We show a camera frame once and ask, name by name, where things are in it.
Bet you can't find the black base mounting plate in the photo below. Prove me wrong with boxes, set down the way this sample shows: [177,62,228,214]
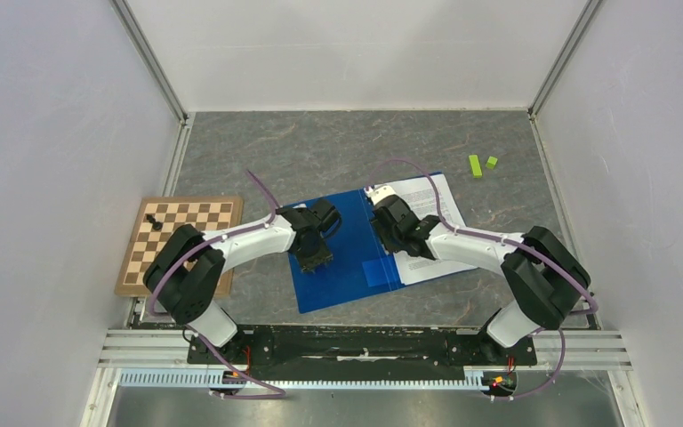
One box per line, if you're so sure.
[219,325,537,382]

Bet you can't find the wooden chessboard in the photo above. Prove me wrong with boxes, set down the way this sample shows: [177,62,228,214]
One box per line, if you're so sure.
[115,196,244,297]

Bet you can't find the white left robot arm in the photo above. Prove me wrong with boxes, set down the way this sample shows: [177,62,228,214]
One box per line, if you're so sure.
[143,198,342,363]

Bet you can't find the long green block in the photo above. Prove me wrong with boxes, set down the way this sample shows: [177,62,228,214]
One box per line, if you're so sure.
[468,155,483,179]

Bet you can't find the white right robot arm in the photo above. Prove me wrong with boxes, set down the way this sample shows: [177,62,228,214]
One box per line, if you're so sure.
[366,186,591,363]

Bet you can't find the aluminium frame rails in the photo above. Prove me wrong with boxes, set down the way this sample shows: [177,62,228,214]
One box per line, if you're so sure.
[82,0,634,427]

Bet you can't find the small green cube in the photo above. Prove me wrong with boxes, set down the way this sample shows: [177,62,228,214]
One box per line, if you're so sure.
[486,156,498,169]

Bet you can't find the white slotted cable duct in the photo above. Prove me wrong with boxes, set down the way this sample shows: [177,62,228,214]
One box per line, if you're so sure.
[118,368,486,391]

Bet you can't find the black chess piece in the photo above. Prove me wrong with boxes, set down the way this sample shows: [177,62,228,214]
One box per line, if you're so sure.
[145,213,163,231]

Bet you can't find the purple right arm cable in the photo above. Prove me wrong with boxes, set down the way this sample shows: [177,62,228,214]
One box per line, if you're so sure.
[365,158,599,402]

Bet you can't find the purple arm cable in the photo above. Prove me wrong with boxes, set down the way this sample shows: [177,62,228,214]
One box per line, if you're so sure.
[365,158,599,402]
[145,171,288,400]

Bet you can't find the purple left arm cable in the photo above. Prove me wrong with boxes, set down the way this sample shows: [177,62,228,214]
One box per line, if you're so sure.
[145,171,288,400]

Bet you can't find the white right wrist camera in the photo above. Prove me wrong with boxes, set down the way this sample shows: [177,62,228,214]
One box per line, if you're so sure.
[364,185,397,205]

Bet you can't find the blue plastic folder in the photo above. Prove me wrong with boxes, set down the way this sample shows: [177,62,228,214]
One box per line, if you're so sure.
[278,171,461,315]

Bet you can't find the white printed paper stack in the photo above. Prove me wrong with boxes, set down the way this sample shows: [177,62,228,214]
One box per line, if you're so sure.
[387,172,474,286]

